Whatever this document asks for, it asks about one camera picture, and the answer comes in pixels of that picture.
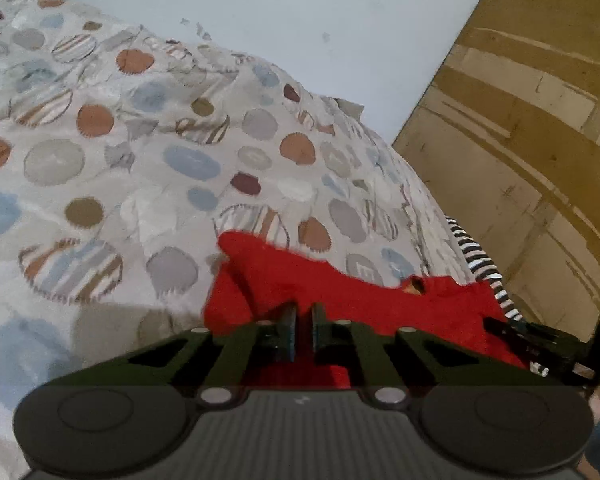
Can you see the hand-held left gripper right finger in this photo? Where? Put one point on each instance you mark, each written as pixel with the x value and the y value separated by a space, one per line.
pixel 319 332

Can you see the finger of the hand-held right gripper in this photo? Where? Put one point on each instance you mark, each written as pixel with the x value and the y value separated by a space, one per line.
pixel 530 335

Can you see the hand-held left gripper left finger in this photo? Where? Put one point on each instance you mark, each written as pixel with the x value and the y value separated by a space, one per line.
pixel 289 332

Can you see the red long-sleeved shirt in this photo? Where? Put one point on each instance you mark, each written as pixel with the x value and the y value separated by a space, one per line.
pixel 330 285

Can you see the black white striped bed sheet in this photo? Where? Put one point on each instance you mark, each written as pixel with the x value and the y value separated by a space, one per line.
pixel 485 270

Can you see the plywood panel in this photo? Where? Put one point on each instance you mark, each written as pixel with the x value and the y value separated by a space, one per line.
pixel 530 135

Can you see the patterned grey quilt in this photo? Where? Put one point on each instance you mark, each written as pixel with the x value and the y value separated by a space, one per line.
pixel 130 170

